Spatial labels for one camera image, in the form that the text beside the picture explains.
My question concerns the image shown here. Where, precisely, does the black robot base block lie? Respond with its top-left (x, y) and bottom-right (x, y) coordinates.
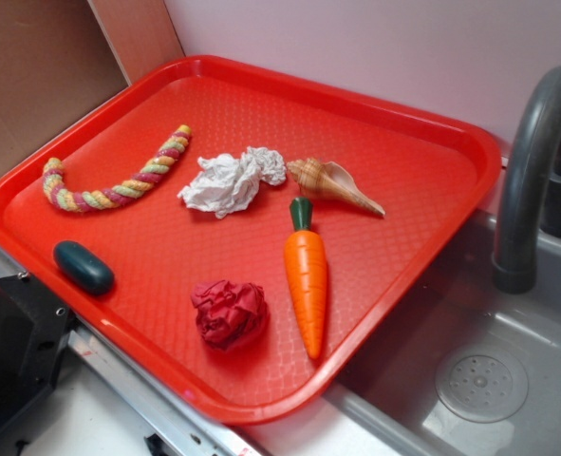
top-left (0, 275), bottom-right (73, 433)

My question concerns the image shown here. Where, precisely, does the crumpled white paper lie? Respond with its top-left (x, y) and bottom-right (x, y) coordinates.
top-left (178, 146), bottom-right (287, 219)

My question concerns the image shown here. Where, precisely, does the red plastic tray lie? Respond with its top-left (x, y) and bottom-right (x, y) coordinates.
top-left (0, 57), bottom-right (501, 425)

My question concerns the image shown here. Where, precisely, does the orange toy carrot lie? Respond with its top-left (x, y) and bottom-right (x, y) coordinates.
top-left (284, 197), bottom-right (328, 359)

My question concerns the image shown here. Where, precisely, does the beige conch seashell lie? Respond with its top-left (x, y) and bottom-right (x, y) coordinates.
top-left (286, 158), bottom-right (385, 217)

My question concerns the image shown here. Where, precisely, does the crumpled red paper ball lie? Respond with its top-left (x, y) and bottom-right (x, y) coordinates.
top-left (191, 279), bottom-right (270, 352)

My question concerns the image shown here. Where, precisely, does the dark green oval block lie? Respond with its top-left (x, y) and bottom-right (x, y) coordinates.
top-left (53, 240), bottom-right (115, 295)

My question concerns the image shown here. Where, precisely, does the grey toy sink basin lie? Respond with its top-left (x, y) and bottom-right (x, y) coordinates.
top-left (327, 213), bottom-right (561, 455)

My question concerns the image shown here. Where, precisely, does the grey toy faucet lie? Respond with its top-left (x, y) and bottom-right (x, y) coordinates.
top-left (493, 66), bottom-right (561, 294)

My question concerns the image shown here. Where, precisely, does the brown cardboard box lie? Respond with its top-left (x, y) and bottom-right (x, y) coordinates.
top-left (0, 1), bottom-right (184, 177)

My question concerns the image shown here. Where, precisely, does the multicolour twisted rope toy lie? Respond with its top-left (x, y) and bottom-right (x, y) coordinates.
top-left (42, 124), bottom-right (192, 214)

